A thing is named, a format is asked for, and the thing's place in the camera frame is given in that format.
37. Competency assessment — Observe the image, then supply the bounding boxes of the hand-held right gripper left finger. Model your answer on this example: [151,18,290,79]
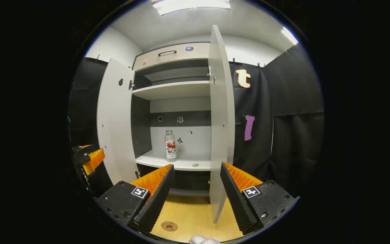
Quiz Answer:
[93,164,175,233]

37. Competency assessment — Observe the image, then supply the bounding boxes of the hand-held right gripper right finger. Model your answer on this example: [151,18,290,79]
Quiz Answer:
[220,162,300,235]

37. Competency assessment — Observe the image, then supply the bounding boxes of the black backdrop cloth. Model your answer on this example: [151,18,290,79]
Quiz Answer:
[68,43,325,199]

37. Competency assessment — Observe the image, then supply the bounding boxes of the clear plastic bottle red label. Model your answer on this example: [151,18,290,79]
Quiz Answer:
[164,130,177,161]

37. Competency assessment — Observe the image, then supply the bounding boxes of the grey cabinet drawer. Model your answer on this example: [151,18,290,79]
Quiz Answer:
[132,42,211,72]

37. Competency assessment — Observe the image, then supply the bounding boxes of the grey wooden cabinet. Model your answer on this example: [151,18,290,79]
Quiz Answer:
[131,41,212,197]

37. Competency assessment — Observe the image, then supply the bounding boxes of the ceiling light panel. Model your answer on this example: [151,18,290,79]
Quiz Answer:
[281,27,299,45]
[152,0,231,16]

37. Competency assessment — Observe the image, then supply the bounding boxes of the grey cabinet shelf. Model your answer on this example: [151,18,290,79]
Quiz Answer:
[132,81,211,101]
[135,149,212,171]

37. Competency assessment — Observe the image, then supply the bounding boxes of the grey cabinet door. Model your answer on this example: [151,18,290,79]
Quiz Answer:
[208,25,235,224]
[96,58,136,185]

